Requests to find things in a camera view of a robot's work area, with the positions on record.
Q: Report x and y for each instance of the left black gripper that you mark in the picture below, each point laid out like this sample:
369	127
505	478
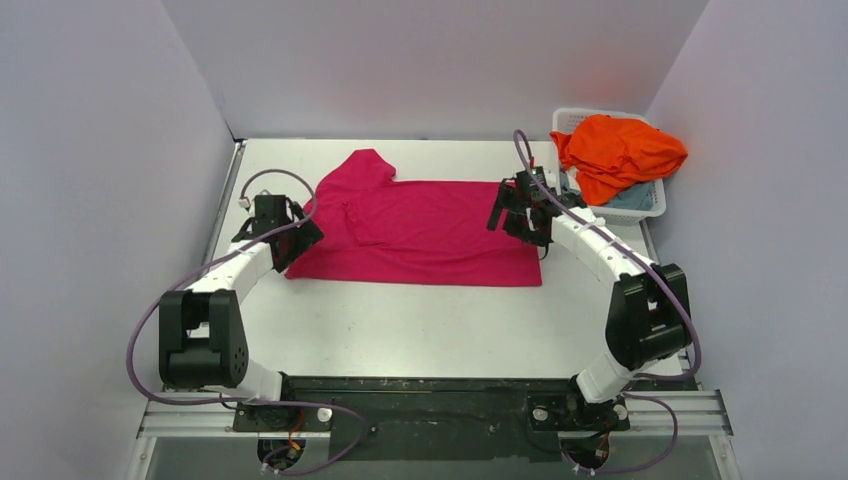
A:
294	242

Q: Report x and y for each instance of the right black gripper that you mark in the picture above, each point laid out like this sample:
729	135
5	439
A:
515	213

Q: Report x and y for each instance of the magenta t-shirt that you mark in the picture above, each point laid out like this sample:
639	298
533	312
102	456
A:
428	232

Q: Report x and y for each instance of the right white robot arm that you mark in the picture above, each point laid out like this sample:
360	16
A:
647	320

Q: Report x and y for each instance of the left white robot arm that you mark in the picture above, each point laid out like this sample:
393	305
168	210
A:
201	336

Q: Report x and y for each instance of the white plastic laundry basket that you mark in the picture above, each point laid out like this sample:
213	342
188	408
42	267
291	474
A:
566	119

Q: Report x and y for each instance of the orange t-shirt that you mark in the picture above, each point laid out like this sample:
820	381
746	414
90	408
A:
612	154

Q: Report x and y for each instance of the light blue t-shirt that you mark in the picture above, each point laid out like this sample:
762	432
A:
639	197

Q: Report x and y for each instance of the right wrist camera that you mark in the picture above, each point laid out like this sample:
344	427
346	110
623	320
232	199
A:
544	178

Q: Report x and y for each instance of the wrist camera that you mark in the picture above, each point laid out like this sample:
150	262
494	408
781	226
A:
544	178
246	203

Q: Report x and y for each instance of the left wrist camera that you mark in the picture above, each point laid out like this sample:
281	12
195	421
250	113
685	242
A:
246	203

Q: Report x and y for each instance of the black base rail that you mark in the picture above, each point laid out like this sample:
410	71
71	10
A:
420	419

